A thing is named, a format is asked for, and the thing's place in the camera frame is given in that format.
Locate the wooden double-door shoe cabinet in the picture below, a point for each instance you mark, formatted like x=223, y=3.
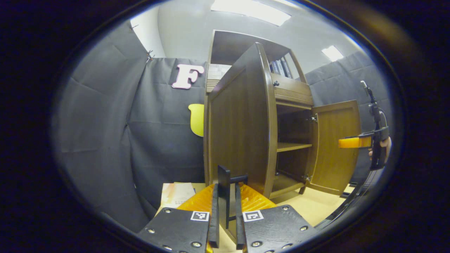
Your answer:
x=293, y=128

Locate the large ceiling light panel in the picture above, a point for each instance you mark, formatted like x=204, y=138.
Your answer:
x=249, y=12

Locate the small ceiling light panel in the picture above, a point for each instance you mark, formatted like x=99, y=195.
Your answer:
x=332, y=53

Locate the beige cover book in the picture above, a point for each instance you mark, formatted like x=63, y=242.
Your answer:
x=177, y=195

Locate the wooden cabinet drawer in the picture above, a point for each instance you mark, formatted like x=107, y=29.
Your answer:
x=291, y=93

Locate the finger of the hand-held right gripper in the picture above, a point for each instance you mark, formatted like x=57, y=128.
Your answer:
x=351, y=142

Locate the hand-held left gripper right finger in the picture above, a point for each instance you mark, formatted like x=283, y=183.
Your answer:
x=239, y=228

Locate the black backdrop clip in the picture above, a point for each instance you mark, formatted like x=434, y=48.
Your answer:
x=150, y=54
x=133, y=26

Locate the black backdrop cloth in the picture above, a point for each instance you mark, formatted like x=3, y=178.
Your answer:
x=98, y=123

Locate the wooden inner cabinet shelf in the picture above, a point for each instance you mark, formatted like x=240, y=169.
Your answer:
x=293, y=147

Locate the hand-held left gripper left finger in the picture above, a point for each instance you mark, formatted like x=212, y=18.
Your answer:
x=214, y=228

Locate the wooden cabinet door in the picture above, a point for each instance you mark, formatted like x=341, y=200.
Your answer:
x=334, y=151
x=242, y=133

